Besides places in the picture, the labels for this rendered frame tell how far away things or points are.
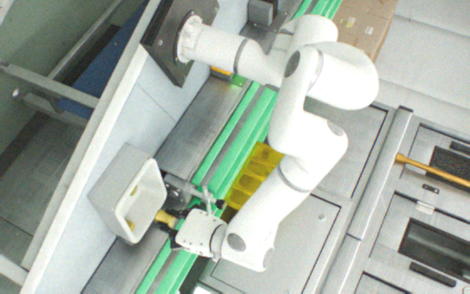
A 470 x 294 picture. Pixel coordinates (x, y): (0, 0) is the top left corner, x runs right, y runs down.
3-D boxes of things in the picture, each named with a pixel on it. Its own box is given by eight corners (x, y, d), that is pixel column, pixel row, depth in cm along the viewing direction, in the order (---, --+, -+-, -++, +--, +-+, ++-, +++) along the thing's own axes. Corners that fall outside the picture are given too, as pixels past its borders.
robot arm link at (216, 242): (224, 268, 109) (214, 265, 111) (241, 237, 112) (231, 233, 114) (214, 255, 104) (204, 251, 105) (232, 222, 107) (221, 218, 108)
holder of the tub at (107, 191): (115, 238, 134) (137, 249, 132) (86, 196, 111) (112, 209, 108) (145, 191, 141) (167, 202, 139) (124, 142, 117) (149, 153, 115)
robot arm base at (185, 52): (166, 52, 112) (223, 72, 107) (184, 4, 110) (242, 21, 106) (187, 66, 126) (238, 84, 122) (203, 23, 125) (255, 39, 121)
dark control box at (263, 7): (247, 20, 160) (268, 27, 157) (246, 2, 153) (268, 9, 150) (257, 6, 163) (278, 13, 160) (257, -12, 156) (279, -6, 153)
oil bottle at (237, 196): (202, 194, 149) (263, 222, 142) (201, 186, 144) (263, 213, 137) (211, 181, 151) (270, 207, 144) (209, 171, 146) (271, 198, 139)
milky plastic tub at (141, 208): (111, 233, 130) (136, 246, 127) (86, 197, 110) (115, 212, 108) (143, 184, 136) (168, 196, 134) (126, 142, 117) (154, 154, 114)
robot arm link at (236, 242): (291, 151, 94) (244, 212, 108) (260, 175, 85) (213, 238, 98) (322, 179, 92) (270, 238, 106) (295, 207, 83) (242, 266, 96)
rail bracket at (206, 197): (186, 208, 139) (223, 225, 135) (179, 181, 124) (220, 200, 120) (191, 200, 140) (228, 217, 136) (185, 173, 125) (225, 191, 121)
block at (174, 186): (165, 196, 139) (185, 206, 137) (160, 181, 131) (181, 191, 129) (172, 187, 141) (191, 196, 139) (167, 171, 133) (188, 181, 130)
